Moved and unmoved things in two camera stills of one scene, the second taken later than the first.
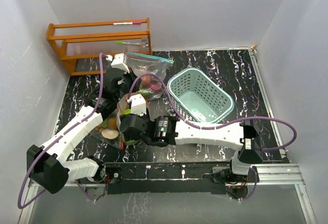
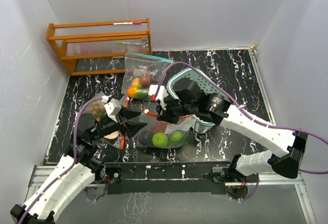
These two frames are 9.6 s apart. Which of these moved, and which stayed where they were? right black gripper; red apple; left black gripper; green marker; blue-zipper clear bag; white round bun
Moved: right black gripper; left black gripper
Stayed: green marker; white round bun; blue-zipper clear bag; red apple
